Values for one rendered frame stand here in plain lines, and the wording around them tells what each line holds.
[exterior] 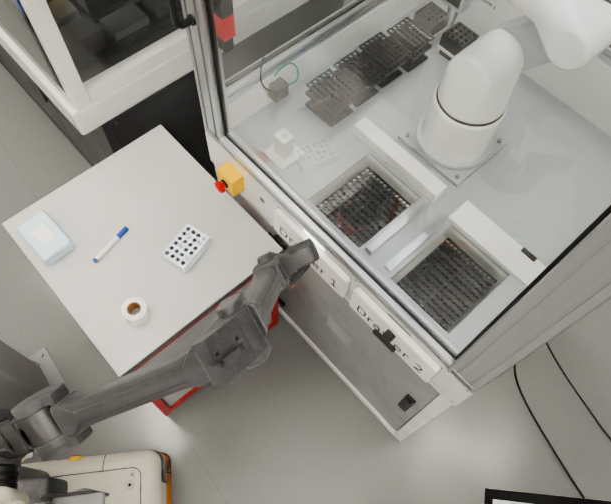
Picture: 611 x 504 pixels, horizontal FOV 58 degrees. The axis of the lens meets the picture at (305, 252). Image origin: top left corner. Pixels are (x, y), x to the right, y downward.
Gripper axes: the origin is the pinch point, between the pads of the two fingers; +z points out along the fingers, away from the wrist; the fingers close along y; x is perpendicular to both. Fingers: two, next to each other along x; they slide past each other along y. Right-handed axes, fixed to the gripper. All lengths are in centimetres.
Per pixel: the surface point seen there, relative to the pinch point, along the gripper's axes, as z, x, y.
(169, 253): -2.2, 32.4, -21.9
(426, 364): -2.3, -40.8, 4.6
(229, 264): 6.2, 19.2, -13.9
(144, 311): -10.0, 23.2, -35.9
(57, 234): -12, 59, -39
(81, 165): 76, 138, -47
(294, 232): -1.0, 7.7, 6.8
